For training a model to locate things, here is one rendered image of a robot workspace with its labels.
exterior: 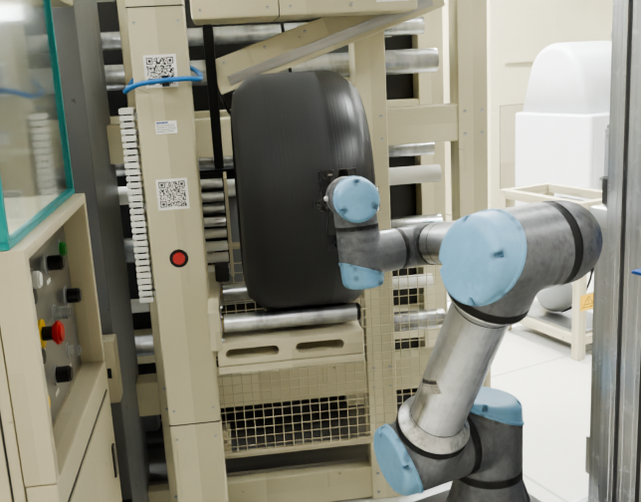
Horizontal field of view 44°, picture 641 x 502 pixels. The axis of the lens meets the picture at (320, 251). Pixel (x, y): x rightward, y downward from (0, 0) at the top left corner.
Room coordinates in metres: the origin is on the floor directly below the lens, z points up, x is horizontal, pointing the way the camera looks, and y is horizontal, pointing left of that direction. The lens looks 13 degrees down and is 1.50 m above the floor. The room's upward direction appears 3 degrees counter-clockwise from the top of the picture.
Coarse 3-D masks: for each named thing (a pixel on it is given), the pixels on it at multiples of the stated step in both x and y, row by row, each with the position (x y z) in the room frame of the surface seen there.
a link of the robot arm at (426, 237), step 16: (576, 208) 1.02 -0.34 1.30; (416, 224) 1.40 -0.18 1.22; (432, 224) 1.35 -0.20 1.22; (448, 224) 1.30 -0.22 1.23; (592, 224) 1.01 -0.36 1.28; (416, 240) 1.35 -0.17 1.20; (432, 240) 1.31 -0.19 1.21; (592, 240) 1.00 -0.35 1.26; (416, 256) 1.35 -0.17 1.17; (432, 256) 1.31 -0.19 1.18; (592, 256) 1.00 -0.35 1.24
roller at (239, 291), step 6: (228, 288) 2.12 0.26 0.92; (234, 288) 2.12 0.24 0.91; (240, 288) 2.12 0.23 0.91; (246, 288) 2.12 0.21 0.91; (228, 294) 2.11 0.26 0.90; (234, 294) 2.11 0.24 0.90; (240, 294) 2.12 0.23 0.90; (246, 294) 2.12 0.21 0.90; (222, 300) 2.12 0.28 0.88; (228, 300) 2.13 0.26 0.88
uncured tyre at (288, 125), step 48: (240, 96) 1.90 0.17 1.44; (288, 96) 1.85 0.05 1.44; (336, 96) 1.85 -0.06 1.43; (240, 144) 1.79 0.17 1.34; (288, 144) 1.75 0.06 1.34; (336, 144) 1.76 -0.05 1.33; (240, 192) 1.77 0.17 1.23; (288, 192) 1.72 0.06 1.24; (240, 240) 2.15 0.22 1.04; (288, 240) 1.72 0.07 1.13; (288, 288) 1.78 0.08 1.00; (336, 288) 1.81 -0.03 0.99
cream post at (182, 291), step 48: (144, 0) 1.90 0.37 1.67; (144, 48) 1.89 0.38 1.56; (144, 96) 1.89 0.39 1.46; (192, 96) 2.01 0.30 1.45; (144, 144) 1.89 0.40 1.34; (192, 144) 1.91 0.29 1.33; (192, 192) 1.90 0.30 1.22; (192, 240) 1.90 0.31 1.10; (192, 288) 1.90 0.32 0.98; (192, 336) 1.90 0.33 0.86; (192, 384) 1.90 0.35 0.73; (192, 432) 1.90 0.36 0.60; (192, 480) 1.90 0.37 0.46
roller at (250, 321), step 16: (336, 304) 1.89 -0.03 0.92; (352, 304) 1.89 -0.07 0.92; (224, 320) 1.84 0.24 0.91; (240, 320) 1.84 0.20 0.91; (256, 320) 1.84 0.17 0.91; (272, 320) 1.85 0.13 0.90; (288, 320) 1.85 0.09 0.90; (304, 320) 1.86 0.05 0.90; (320, 320) 1.86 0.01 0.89; (336, 320) 1.87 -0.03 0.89; (352, 320) 1.88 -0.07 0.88
